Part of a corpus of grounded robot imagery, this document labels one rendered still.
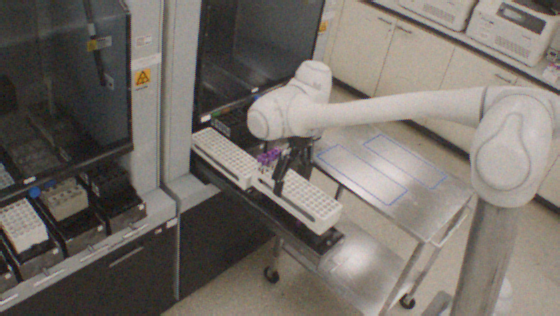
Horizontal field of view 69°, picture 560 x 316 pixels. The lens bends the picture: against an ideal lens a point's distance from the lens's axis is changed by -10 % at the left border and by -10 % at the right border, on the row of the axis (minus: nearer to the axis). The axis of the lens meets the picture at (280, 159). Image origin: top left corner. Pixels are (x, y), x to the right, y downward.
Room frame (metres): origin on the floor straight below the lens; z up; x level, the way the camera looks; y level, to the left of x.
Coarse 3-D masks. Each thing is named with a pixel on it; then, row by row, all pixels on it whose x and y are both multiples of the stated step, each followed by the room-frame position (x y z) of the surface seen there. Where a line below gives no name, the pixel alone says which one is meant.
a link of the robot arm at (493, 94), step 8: (488, 88) 0.87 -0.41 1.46; (496, 88) 0.87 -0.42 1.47; (504, 88) 0.86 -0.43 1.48; (512, 88) 0.84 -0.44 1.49; (520, 88) 0.84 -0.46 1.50; (528, 88) 0.84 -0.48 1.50; (536, 88) 0.84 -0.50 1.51; (488, 96) 0.85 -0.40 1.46; (496, 96) 0.84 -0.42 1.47; (504, 96) 0.80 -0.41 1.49; (536, 96) 0.78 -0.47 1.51; (544, 96) 0.79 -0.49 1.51; (552, 96) 0.80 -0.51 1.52; (488, 104) 0.84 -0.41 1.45; (544, 104) 0.76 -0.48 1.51; (552, 104) 0.78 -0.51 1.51; (552, 112) 0.77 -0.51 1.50; (552, 120) 0.75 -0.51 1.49; (552, 128) 0.75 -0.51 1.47; (552, 136) 0.76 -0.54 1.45
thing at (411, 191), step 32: (352, 128) 1.65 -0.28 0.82; (320, 160) 1.38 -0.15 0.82; (352, 160) 1.42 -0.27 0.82; (384, 160) 1.47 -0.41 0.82; (416, 160) 1.52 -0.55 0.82; (352, 192) 1.24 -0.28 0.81; (384, 192) 1.26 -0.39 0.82; (416, 192) 1.30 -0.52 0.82; (448, 192) 1.35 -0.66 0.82; (352, 224) 1.64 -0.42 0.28; (416, 224) 1.13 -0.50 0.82; (352, 256) 1.43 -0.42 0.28; (384, 256) 1.47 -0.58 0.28; (416, 256) 1.05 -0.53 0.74; (352, 288) 1.24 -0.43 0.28; (384, 288) 1.27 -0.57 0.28; (416, 288) 1.39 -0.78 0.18
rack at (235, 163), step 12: (204, 132) 1.34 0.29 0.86; (216, 132) 1.35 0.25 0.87; (192, 144) 1.28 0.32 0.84; (204, 144) 1.27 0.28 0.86; (216, 144) 1.29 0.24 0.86; (228, 144) 1.30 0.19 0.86; (204, 156) 1.24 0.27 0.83; (216, 156) 1.21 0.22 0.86; (228, 156) 1.23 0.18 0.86; (240, 156) 1.24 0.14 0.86; (216, 168) 1.21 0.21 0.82; (228, 168) 1.17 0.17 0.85; (240, 168) 1.18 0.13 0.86; (252, 168) 1.19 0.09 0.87; (240, 180) 1.14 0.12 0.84
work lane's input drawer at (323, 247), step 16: (192, 160) 1.25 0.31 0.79; (208, 176) 1.20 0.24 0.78; (224, 176) 1.17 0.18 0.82; (224, 192) 1.15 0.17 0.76; (240, 192) 1.12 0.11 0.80; (256, 192) 1.14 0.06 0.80; (256, 208) 1.07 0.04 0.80; (272, 208) 1.08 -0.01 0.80; (272, 224) 1.02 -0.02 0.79; (288, 224) 1.01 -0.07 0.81; (304, 224) 1.04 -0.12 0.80; (288, 240) 0.98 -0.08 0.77; (304, 240) 0.96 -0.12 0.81; (320, 240) 0.98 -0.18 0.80; (336, 240) 0.98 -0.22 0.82; (304, 256) 0.94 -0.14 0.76; (320, 256) 0.91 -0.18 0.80
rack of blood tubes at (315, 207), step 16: (256, 176) 1.10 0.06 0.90; (288, 176) 1.13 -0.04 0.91; (288, 192) 1.05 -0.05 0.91; (304, 192) 1.06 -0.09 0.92; (320, 192) 1.07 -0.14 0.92; (288, 208) 1.02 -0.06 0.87; (304, 208) 0.99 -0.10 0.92; (320, 208) 1.00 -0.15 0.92; (336, 208) 1.01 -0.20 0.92; (320, 224) 0.95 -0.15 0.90
